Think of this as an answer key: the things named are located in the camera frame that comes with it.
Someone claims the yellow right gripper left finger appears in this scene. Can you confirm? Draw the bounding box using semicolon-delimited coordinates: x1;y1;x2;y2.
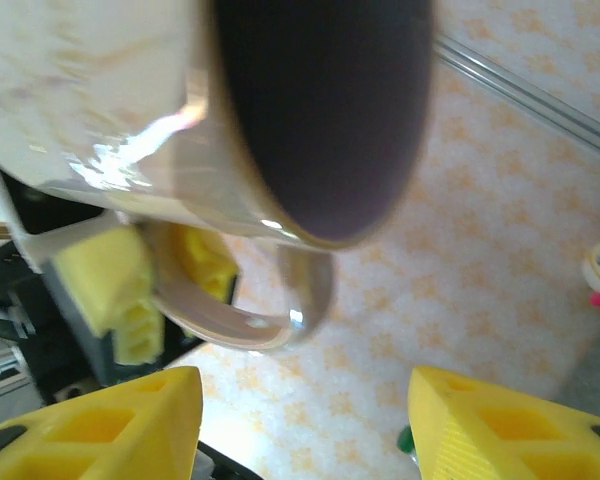
0;366;204;480

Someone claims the beige mug purple inside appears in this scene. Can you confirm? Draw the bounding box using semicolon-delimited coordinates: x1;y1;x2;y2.
0;0;434;354

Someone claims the white bottle with green cap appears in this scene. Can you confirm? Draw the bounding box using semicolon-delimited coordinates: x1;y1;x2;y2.
394;424;421;466

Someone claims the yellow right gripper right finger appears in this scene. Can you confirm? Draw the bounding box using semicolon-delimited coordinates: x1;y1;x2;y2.
408;366;600;480

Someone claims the aluminium frame post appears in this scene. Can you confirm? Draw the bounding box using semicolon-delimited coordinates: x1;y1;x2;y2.
432;34;600;166

